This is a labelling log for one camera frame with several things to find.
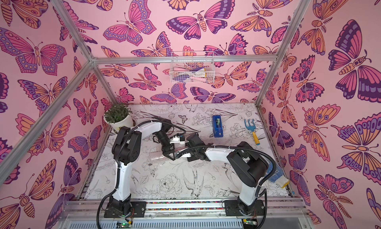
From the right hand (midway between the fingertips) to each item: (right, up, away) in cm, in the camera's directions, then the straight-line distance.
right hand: (188, 146), depth 94 cm
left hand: (-9, -5, -1) cm, 10 cm away
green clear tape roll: (+20, +15, +7) cm, 26 cm away
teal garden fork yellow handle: (+45, +10, +11) cm, 48 cm away
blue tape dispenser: (+20, +12, +6) cm, 24 cm away
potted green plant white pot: (-44, +19, -2) cm, 48 cm away
